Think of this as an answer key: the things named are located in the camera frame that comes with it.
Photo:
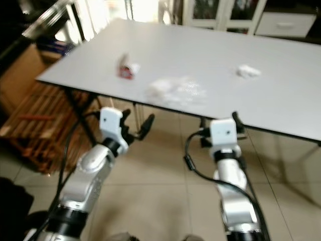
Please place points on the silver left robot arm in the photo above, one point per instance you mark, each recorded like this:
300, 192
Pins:
88, 173

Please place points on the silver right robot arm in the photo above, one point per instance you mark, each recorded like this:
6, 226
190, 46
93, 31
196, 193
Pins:
233, 193

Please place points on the crumpled clear plastic wrap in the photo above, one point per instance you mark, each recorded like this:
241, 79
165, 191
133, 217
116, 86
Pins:
176, 91

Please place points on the crumpled red white packet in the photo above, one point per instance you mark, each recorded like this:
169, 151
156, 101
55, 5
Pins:
128, 70

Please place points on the black metal table leg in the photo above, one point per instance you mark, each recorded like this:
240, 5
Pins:
76, 106

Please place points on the crumpled white tissue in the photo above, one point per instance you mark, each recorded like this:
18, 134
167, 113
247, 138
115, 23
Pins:
248, 71

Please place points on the wooden slat rack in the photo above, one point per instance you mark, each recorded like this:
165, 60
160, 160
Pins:
37, 135

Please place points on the blue box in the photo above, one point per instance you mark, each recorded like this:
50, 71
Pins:
52, 46

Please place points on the brown cardboard box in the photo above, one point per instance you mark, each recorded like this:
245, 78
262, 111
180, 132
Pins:
22, 73

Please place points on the white drawer unit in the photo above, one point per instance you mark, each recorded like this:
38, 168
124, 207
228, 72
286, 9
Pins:
286, 23

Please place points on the white glass door cabinet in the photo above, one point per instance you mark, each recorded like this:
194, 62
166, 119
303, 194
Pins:
223, 14

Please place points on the black bag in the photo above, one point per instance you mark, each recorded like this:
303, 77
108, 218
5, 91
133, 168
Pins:
14, 211

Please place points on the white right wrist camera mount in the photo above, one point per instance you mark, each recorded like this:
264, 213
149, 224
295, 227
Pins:
224, 133

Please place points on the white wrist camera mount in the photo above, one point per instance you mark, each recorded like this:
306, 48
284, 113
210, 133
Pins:
224, 133
109, 123

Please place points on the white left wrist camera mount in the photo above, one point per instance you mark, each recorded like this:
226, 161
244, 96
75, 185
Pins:
109, 123

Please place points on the shiny metal rail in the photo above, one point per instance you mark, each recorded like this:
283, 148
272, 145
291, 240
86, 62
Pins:
47, 17

